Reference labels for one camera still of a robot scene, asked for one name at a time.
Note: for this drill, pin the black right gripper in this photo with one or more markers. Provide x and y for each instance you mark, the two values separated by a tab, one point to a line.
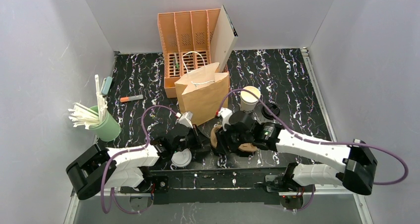
222	140

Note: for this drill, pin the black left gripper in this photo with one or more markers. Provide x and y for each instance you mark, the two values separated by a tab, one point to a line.
194	136

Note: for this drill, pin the brown pulp cup carrier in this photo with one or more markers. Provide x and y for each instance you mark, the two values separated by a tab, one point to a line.
247	147

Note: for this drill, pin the brown paper takeout bag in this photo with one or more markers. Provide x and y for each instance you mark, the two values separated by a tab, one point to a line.
201	91

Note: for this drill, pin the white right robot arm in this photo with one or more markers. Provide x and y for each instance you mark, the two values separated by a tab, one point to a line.
352	167

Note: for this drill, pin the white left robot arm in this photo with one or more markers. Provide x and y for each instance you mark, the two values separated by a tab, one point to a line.
101	168

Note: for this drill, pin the white paper coffee cup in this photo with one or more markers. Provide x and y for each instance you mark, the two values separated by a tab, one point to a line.
249	97

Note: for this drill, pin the white plastic cup lid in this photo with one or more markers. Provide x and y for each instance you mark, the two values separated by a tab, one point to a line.
182	158

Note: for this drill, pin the black cup lid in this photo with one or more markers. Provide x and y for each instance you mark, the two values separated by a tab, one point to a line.
270	110

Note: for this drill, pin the orange grey highlighter pen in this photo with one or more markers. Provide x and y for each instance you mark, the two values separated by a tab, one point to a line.
131	98

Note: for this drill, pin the green cup holder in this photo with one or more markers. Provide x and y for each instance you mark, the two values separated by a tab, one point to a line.
108	130

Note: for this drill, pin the teal eraser case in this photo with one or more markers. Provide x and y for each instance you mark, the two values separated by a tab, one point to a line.
105	87

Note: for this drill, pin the white board panel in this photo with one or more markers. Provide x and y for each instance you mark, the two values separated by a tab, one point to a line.
223	40

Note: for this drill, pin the orange desktop file organizer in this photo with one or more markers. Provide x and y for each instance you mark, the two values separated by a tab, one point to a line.
181	32

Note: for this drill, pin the white wrapped straws bundle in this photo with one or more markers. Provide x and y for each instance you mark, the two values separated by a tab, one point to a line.
81	115

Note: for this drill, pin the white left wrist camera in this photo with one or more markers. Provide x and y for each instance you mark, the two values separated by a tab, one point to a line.
185	119

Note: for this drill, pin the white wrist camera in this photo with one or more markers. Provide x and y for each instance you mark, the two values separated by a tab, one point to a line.
185	119
224	114

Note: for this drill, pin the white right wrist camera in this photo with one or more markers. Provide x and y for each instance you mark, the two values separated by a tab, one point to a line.
224	114

